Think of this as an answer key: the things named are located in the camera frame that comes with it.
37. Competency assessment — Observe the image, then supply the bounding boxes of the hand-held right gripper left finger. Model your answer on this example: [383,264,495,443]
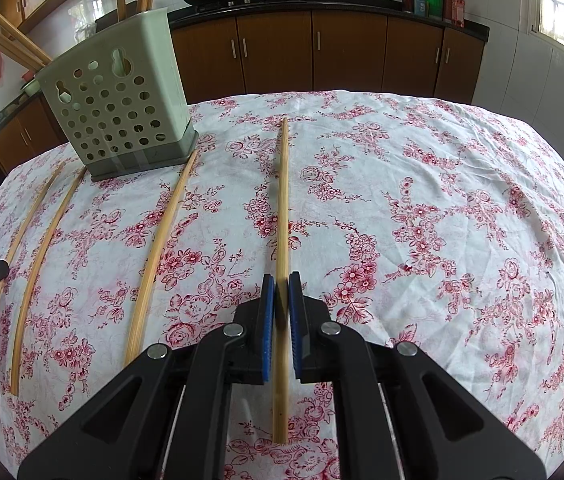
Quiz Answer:
[17,273,277,480]

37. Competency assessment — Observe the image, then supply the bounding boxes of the green perforated utensil holder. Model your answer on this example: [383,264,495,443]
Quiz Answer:
[34,6,199,182]

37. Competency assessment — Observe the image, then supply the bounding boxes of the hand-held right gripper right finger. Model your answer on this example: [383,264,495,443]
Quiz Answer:
[288,272,548,480]

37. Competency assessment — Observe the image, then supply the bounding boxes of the wooden base cabinets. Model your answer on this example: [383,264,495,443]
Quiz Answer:
[0,7,489,177]

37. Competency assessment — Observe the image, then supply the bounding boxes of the red packet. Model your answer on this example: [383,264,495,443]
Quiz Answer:
[444,0,467,26]

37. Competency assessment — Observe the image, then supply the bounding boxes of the pink floral tablecloth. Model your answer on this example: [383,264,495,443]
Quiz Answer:
[0,89,564,480]

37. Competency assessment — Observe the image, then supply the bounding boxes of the black kitchen countertop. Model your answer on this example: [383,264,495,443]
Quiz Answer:
[0,0,491,161]

